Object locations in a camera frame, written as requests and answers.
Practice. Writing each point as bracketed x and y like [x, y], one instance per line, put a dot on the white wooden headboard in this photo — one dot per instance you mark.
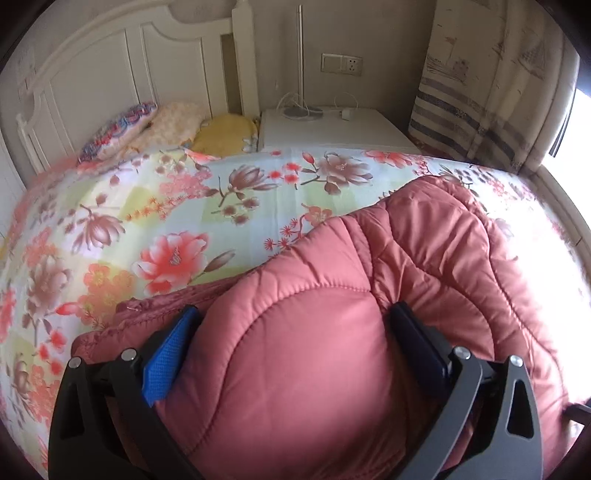
[115, 69]

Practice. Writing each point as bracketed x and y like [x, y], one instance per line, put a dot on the ship print striped curtain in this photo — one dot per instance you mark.
[485, 83]

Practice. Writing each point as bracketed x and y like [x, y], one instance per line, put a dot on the silver table lamp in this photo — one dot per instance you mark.
[300, 55]

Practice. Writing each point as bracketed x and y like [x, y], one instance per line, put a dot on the beige wall socket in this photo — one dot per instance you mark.
[341, 63]

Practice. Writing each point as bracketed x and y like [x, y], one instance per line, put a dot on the floral bed sheet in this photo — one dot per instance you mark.
[161, 207]

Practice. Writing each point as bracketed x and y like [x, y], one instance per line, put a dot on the embroidered patterned pillow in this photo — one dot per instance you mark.
[115, 131]

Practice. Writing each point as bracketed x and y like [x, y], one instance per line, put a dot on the pink quilted jacket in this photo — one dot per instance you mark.
[300, 360]

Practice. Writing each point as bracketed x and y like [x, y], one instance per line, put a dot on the white nightstand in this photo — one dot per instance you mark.
[323, 134]

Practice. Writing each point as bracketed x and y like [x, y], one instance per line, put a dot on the yellow pillow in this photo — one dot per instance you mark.
[221, 134]

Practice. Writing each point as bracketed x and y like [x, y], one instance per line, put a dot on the cream fuzzy pillow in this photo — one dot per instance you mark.
[175, 122]

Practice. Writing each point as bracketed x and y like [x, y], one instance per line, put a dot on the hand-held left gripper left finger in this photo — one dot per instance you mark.
[168, 360]

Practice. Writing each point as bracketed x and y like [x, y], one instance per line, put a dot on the window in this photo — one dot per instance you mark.
[579, 124]

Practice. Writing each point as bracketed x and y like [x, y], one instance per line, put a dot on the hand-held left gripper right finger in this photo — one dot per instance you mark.
[418, 350]

